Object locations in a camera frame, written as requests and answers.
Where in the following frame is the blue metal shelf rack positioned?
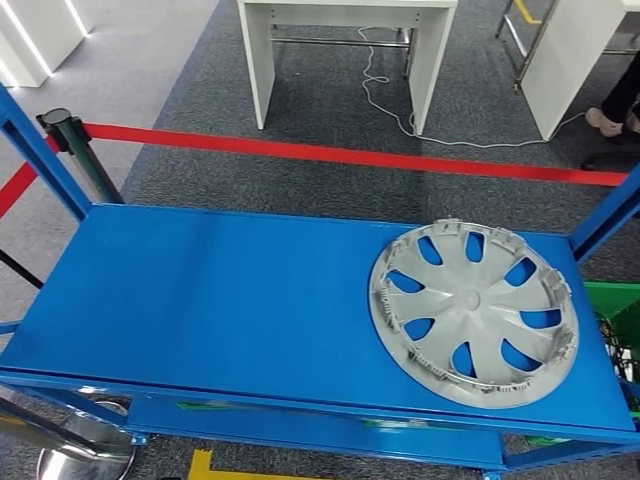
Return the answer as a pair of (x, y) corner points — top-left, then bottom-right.
(0, 82), (640, 480)

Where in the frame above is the white panel desk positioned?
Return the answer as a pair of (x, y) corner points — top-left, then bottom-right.
(236, 0), (459, 137)
(494, 0), (640, 142)

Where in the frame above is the grey plastic wheel hubcap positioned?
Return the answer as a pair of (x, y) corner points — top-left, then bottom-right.
(368, 218), (581, 411)

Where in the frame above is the yellow floor tape square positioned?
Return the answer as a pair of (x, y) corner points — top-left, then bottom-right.
(187, 449), (321, 480)

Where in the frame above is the chrome stanchion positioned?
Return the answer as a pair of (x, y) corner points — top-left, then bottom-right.
(0, 394), (137, 480)

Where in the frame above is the black office chair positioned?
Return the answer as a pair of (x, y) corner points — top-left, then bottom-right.
(580, 129), (640, 175)

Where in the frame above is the person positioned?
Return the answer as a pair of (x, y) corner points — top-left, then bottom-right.
(585, 52), (640, 139)

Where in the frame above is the white lit plinth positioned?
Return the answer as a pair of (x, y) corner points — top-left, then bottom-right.
(0, 0), (96, 89)

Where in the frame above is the white floor cable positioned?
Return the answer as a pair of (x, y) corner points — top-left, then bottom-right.
(357, 26), (587, 150)

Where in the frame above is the dark stanchion post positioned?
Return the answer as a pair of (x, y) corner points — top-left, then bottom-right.
(36, 107), (125, 207)

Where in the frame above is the black cable bundle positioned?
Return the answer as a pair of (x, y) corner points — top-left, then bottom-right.
(597, 314), (636, 386)

